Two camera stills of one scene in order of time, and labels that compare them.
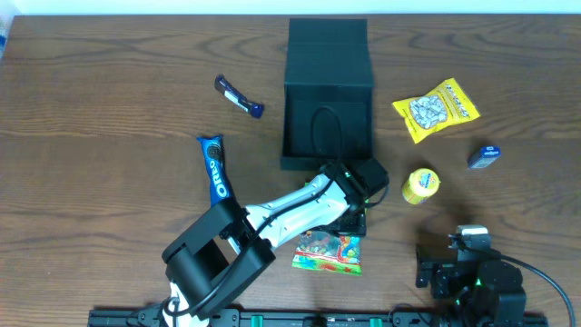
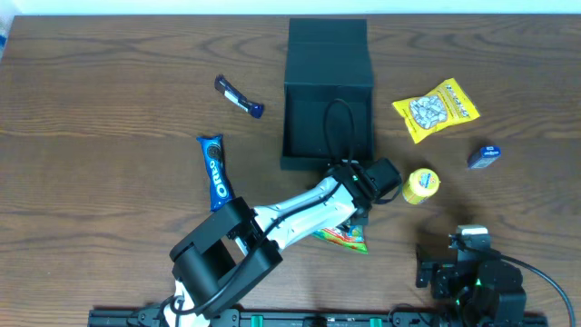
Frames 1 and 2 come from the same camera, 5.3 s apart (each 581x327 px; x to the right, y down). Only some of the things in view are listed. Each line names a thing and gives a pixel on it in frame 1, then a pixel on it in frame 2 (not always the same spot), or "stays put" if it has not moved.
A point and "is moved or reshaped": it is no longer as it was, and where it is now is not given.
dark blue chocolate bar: [237, 97] stays put
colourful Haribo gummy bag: [329, 251] is moved or reshaped
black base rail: [317, 318] stays put
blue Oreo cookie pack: [221, 187] stays put
